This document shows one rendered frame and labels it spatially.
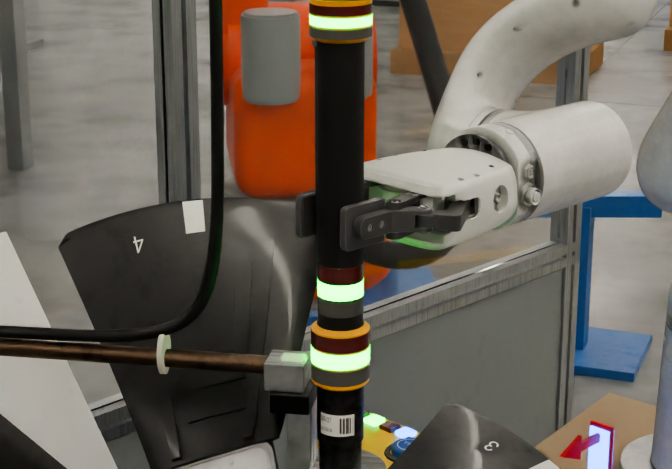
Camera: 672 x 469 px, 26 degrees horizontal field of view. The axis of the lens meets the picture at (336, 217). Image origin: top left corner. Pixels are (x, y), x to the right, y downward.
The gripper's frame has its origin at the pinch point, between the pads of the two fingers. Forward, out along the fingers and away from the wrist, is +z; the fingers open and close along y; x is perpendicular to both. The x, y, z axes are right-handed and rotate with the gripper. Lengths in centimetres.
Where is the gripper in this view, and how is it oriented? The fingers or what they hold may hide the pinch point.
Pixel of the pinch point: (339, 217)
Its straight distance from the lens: 104.5
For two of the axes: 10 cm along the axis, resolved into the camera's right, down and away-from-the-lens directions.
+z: -7.0, 1.9, -6.8
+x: 0.1, -9.6, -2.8
